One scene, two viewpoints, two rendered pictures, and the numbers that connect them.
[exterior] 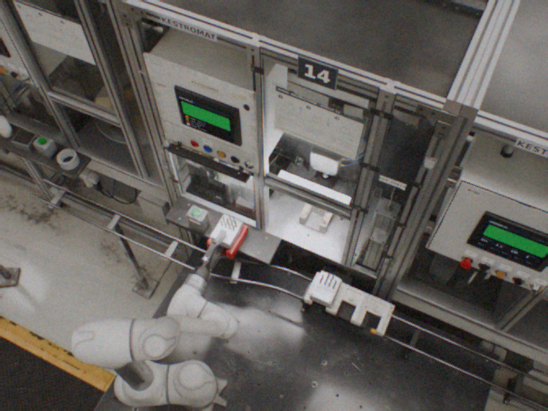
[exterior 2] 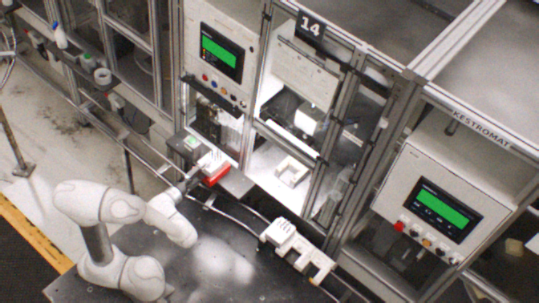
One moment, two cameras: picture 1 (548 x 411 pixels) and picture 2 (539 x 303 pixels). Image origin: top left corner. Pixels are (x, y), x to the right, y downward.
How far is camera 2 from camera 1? 38 cm
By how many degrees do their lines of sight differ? 8
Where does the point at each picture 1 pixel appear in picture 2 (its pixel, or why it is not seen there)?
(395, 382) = not seen: outside the picture
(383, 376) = not seen: outside the picture
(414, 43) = (394, 26)
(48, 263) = (60, 167)
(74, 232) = (90, 148)
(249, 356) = (200, 274)
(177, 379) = (131, 266)
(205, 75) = (226, 15)
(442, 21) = (421, 18)
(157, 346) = (122, 209)
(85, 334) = (67, 186)
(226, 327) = (186, 236)
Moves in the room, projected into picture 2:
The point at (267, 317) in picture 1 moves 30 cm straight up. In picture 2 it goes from (224, 247) to (228, 219)
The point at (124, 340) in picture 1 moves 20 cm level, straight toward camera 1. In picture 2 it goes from (97, 199) to (113, 244)
